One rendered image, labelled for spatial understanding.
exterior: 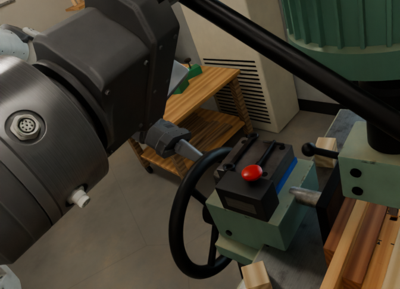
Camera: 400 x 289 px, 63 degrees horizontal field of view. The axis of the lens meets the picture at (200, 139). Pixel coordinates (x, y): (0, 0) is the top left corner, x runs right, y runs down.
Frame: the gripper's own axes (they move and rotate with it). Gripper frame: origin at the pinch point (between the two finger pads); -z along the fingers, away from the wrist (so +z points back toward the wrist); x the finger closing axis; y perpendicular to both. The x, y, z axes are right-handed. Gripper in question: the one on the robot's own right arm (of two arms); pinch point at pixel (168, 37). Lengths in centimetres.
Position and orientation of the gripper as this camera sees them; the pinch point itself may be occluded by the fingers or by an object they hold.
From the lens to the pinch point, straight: 26.6
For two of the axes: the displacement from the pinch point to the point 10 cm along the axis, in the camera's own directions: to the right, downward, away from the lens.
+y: 8.0, 5.7, -1.8
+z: -5.6, 6.2, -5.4
